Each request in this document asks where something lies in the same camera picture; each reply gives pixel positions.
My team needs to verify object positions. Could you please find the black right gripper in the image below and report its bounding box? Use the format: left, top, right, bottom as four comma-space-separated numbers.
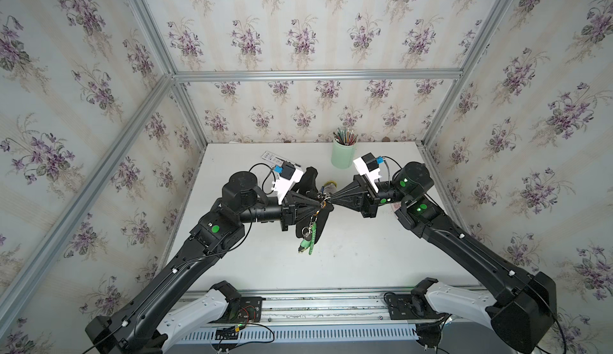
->
331, 175, 412, 222

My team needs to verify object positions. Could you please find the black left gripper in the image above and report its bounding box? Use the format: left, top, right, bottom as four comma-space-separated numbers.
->
236, 193, 322, 237

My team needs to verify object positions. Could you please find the green charm keychain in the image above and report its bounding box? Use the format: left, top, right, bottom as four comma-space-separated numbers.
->
298, 222, 317, 254

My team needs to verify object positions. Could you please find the black knitted shoulder bag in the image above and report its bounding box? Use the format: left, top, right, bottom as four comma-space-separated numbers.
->
291, 167, 335, 245

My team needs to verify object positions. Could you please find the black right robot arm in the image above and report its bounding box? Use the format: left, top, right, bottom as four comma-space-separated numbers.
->
331, 162, 557, 353

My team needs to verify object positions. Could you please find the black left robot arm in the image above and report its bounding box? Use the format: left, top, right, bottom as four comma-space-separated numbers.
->
86, 167, 330, 353

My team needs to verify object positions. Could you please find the green pencil cup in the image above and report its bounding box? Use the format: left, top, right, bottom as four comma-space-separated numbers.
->
330, 141, 356, 169

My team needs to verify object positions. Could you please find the pink calculator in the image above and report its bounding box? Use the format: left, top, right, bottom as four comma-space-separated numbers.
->
390, 201, 402, 213

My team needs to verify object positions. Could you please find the coloured pencils bunch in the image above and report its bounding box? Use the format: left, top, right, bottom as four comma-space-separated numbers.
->
333, 128, 358, 147

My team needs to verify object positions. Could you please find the small circuit board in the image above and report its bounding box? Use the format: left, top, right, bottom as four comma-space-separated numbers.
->
214, 324, 247, 341

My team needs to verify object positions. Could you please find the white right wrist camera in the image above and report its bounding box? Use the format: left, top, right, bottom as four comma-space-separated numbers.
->
353, 153, 384, 193

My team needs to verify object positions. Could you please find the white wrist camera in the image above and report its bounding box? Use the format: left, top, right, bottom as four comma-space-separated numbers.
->
353, 153, 384, 193
271, 161, 304, 205

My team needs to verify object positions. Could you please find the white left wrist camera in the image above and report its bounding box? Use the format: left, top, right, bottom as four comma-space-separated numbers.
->
271, 161, 304, 205

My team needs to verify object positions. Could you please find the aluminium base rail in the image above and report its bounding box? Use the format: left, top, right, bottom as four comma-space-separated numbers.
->
180, 288, 453, 352

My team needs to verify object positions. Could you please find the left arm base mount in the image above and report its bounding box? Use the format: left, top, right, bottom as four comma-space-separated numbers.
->
157, 281, 264, 338

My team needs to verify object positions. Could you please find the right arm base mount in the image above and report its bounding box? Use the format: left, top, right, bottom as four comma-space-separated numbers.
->
382, 277, 496, 330

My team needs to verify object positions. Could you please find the aluminium frame profile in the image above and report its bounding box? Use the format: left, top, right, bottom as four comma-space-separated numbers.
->
174, 68, 463, 83

